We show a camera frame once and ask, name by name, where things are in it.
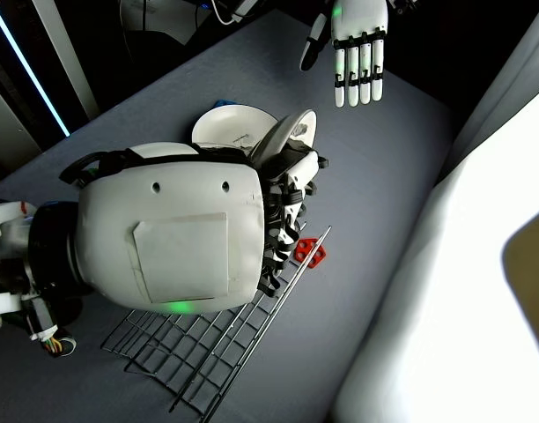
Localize silver wire dish rack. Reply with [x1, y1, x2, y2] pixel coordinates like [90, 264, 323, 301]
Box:
[100, 225, 333, 422]

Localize glowing white light strip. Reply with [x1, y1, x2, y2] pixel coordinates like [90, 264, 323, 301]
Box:
[0, 0, 71, 137]

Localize olive brown panel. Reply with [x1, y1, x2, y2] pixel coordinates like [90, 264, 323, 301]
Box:
[501, 206, 539, 353]

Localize white plate one leaf print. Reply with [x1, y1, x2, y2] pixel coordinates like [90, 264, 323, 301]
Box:
[191, 104, 279, 153]

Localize white robot body shell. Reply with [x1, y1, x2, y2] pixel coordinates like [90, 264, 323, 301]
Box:
[118, 0, 196, 45]

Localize white frame post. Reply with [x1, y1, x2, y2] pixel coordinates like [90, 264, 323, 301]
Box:
[31, 0, 101, 120]

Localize white plate two leaf prints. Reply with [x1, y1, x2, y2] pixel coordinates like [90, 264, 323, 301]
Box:
[250, 108, 318, 171]

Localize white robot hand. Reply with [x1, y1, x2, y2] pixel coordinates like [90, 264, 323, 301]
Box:
[58, 140, 330, 316]
[299, 0, 390, 108]

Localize white backdrop sheet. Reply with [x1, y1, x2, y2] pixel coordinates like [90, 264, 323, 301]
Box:
[326, 0, 539, 423]

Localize red pentagon block with holes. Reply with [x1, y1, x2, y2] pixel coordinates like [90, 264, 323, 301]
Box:
[294, 237, 328, 269]

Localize grey table cloth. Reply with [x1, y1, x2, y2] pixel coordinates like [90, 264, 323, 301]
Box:
[0, 8, 456, 423]

